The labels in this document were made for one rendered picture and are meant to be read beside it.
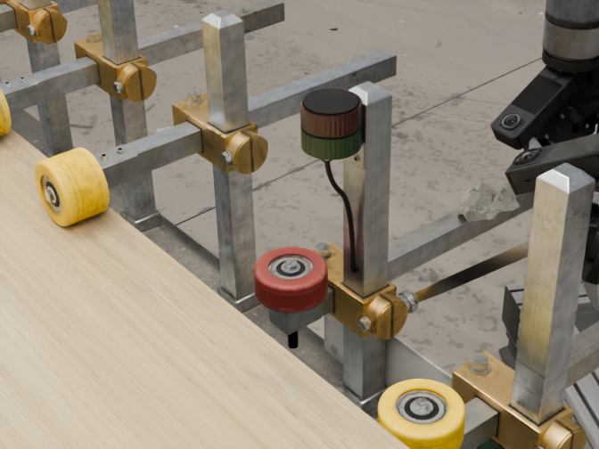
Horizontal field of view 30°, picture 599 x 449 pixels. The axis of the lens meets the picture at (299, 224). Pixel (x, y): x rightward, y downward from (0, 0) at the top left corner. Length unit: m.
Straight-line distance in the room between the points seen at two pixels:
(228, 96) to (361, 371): 0.35
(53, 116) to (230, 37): 0.58
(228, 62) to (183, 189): 1.82
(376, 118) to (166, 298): 0.29
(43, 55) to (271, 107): 0.47
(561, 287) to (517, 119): 0.42
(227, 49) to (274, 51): 2.58
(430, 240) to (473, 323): 1.28
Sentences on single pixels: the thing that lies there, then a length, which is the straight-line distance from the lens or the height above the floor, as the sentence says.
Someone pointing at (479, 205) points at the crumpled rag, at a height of 0.87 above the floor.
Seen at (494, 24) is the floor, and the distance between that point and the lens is 4.09.
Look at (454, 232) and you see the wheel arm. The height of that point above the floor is 0.86.
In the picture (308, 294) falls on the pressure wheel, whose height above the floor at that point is 0.90.
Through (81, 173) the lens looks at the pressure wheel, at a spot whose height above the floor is 0.97.
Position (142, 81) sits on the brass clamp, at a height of 0.95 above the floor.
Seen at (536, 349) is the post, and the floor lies 0.95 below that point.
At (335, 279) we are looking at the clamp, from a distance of 1.25.
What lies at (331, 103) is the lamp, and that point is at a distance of 1.08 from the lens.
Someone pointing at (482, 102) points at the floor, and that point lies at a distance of 3.54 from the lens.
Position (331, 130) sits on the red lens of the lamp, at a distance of 1.07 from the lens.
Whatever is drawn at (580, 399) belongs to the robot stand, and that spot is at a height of 0.23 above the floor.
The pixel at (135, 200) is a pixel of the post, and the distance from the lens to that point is 1.63.
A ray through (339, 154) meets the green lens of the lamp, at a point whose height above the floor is 1.07.
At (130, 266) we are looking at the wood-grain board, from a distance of 1.24.
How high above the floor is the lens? 1.61
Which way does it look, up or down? 33 degrees down
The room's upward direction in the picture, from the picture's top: 1 degrees counter-clockwise
